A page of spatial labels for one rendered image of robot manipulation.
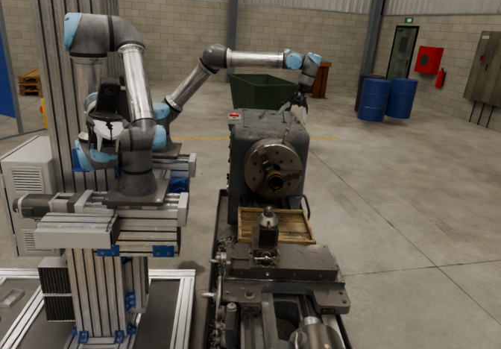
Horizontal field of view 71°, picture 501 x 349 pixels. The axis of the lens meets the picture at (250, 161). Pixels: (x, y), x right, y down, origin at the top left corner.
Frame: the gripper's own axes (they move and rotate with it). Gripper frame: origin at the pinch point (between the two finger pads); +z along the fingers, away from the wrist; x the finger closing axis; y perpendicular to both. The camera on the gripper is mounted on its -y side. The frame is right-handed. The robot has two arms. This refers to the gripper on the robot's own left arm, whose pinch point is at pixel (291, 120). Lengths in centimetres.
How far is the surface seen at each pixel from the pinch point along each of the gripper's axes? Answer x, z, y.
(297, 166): -12.3, 21.3, -5.0
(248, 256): -5, 42, -68
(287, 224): -18, 46, -25
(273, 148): 3.0, 15.1, -9.0
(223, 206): 26, 87, 44
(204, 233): 41, 144, 88
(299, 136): -7.3, 9.6, 11.6
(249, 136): 18.9, 17.8, 3.7
